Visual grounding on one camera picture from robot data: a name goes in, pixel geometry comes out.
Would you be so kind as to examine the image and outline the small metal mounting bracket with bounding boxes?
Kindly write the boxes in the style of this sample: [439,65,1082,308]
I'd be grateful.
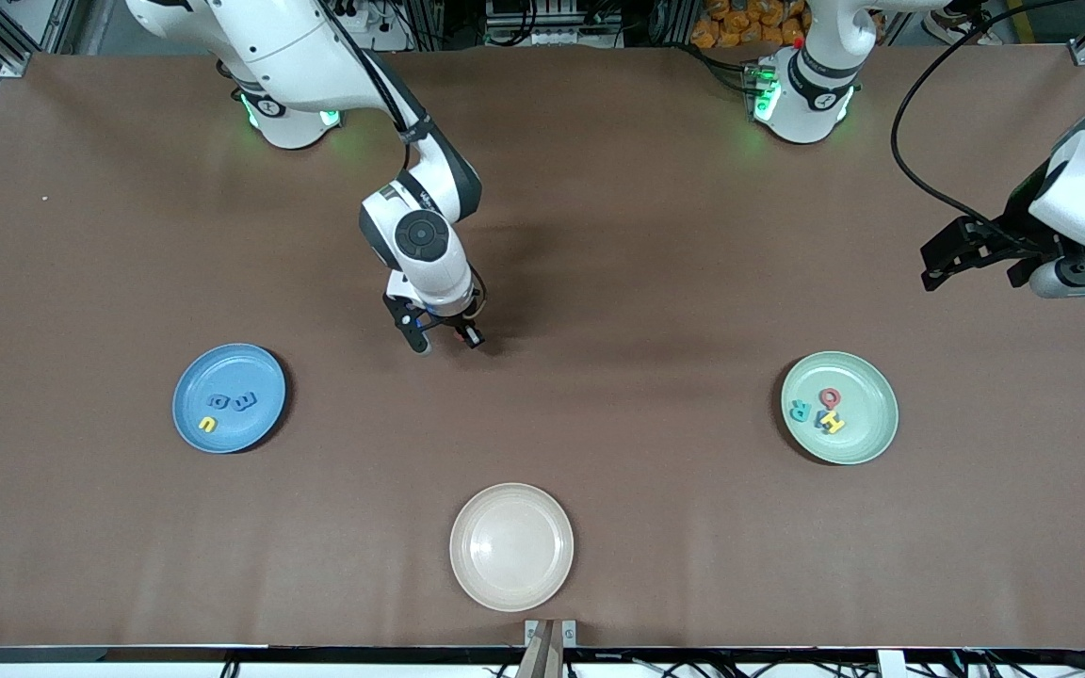
[524,619,578,649]

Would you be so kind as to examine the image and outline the tan wooden post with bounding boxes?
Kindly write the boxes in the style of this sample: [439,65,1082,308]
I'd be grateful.
[514,621,565,678]

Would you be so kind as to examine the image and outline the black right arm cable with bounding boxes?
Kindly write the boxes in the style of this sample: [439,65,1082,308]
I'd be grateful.
[315,0,412,185]

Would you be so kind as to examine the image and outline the blue round plate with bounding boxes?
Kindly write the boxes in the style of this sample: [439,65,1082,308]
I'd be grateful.
[172,343,287,455]

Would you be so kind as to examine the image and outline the pale green round plate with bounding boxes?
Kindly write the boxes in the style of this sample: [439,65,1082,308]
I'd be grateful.
[781,351,899,466]

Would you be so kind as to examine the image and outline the white power strip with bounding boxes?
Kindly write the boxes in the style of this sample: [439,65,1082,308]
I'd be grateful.
[340,0,412,53]

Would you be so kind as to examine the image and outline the beige round plate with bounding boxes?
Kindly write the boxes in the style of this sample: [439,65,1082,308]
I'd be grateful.
[449,483,575,613]

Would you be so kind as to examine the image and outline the black electronics rack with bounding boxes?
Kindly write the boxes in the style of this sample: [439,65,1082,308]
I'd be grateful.
[484,0,626,48]

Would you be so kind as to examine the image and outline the pile of orange bags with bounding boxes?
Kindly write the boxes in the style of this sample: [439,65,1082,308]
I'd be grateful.
[690,0,809,50]

